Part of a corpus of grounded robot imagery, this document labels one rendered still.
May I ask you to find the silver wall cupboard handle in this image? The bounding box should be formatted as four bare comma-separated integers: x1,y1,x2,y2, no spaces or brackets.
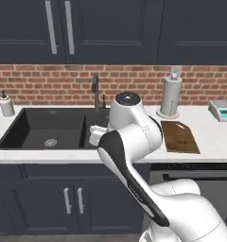
64,0,76,55
44,0,59,55

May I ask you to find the grey wall socket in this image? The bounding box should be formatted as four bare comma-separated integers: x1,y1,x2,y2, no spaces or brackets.
169,65,183,80

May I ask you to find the dark blue corner cupboard door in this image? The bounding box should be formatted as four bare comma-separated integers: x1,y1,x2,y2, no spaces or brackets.
0,164,28,235

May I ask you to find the paper towel roll on holder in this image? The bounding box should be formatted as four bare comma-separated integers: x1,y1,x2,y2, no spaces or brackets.
155,73,183,120

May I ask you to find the grey dishwasher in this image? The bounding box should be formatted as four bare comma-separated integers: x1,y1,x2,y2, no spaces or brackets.
141,163,227,234

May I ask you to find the dark dishwasher handle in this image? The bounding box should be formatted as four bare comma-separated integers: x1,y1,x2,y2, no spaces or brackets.
162,172,227,182

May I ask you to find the brown wooden cutting board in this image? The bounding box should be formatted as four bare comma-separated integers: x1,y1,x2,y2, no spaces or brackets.
159,120,201,155

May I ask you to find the grey kitchen scale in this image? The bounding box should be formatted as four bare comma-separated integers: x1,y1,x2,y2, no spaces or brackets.
207,100,227,123

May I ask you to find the dark blue wall cupboard door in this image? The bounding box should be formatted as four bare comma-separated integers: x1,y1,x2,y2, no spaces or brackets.
156,0,227,66
65,0,166,65
0,0,67,65

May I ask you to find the silver base cupboard handle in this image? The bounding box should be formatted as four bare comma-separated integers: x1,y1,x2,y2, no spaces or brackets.
62,187,73,216
76,187,85,216

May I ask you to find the dark blue panel under sink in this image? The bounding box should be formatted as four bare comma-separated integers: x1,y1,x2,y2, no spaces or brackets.
20,163,151,182

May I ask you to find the dark blue base cupboard door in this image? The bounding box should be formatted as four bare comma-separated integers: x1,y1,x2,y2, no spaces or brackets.
11,179,79,235
73,178,151,234

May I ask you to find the white soap dispenser bottle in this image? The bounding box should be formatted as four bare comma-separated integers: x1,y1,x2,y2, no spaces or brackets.
0,90,16,118

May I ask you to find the black kitchen sink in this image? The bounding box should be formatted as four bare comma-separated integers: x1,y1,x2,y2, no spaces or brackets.
0,107,112,151

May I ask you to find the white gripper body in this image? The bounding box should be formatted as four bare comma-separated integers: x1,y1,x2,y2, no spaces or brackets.
88,125,109,148

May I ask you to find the dark grey sink tap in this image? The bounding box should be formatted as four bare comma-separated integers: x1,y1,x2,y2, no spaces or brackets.
91,73,108,112

